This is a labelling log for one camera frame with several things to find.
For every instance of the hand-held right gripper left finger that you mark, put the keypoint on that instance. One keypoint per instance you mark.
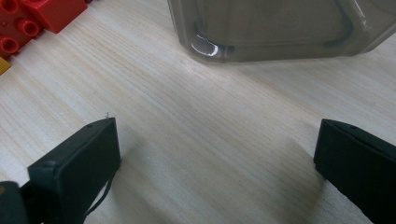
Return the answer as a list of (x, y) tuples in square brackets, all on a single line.
[(74, 168)]

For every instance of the clear brown plastic container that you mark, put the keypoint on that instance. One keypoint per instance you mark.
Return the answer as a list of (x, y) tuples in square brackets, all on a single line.
[(280, 31)]

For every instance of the orange toy building block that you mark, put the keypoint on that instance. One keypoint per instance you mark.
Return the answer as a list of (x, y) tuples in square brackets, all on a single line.
[(3, 66)]

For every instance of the red toy building block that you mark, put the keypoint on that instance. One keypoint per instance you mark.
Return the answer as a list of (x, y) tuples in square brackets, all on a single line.
[(18, 37), (56, 15)]

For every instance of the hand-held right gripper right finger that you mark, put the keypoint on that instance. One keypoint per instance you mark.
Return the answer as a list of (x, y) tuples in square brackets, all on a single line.
[(358, 168)]

